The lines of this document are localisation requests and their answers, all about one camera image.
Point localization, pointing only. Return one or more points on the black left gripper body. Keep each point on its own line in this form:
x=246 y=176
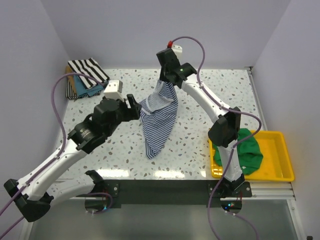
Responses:
x=127 y=114

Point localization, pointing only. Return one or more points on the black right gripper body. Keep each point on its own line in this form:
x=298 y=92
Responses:
x=163 y=74

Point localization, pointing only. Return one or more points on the blue white striped tank top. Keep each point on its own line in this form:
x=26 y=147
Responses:
x=158 y=116

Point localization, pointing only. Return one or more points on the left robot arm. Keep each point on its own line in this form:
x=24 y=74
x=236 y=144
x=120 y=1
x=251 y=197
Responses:
x=35 y=193

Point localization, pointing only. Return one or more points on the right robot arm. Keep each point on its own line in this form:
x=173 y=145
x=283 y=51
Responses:
x=225 y=120

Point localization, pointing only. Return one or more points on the blue folded tank top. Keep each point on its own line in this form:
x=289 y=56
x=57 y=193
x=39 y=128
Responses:
x=82 y=92

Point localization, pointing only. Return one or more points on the mustard folded tank top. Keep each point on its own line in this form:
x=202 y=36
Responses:
x=71 y=81

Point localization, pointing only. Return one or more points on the green tank top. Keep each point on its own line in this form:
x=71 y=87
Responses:
x=249 y=153

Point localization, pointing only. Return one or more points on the black white wide-striped folded top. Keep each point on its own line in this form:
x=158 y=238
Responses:
x=89 y=67

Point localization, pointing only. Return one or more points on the thin-striped black white folded top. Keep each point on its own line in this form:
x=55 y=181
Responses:
x=70 y=96

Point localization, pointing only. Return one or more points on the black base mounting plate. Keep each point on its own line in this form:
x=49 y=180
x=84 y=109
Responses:
x=148 y=192

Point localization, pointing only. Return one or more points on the yellow plastic tray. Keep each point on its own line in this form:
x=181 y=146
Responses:
x=275 y=167

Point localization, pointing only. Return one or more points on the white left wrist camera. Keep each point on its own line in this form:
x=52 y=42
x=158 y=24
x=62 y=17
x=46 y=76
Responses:
x=113 y=90

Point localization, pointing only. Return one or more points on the aluminium frame rail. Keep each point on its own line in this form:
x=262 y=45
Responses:
x=268 y=190

